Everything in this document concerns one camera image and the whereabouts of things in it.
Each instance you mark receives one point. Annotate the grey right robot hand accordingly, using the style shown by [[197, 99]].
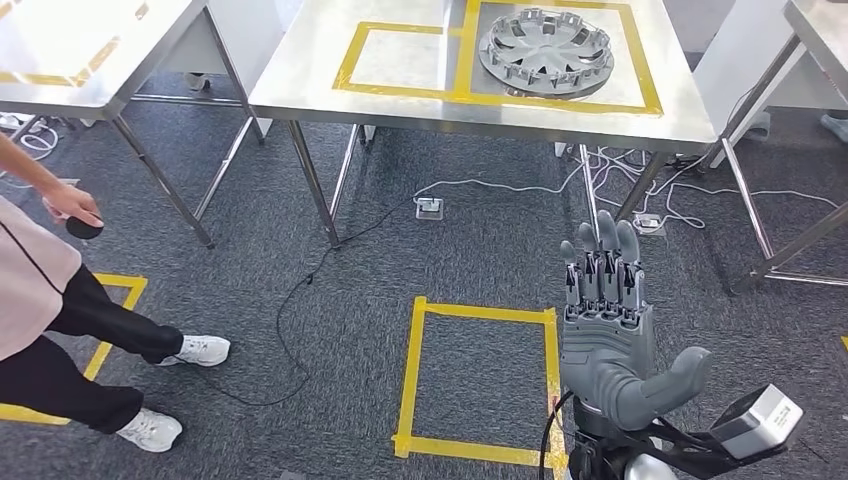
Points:
[[609, 358]]

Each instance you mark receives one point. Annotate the black round puck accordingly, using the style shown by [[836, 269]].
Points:
[[84, 230]]

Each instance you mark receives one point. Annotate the yellow floor tape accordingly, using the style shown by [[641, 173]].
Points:
[[411, 371], [99, 358]]

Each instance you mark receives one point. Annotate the black wrist bracket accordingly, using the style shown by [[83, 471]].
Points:
[[689, 454]]

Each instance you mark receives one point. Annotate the silver wheel hubcap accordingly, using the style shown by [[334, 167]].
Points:
[[546, 53]]

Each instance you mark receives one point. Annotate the white desk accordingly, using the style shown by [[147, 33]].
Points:
[[252, 33], [735, 53]]

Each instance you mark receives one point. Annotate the person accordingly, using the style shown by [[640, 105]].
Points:
[[40, 291]]

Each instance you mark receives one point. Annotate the metal floor socket box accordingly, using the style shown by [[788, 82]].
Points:
[[649, 224], [429, 208]]

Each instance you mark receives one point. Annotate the person's hand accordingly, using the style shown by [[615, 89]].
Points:
[[69, 202]]

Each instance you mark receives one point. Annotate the metal frame workbench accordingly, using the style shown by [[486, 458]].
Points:
[[821, 33], [66, 40], [397, 112]]

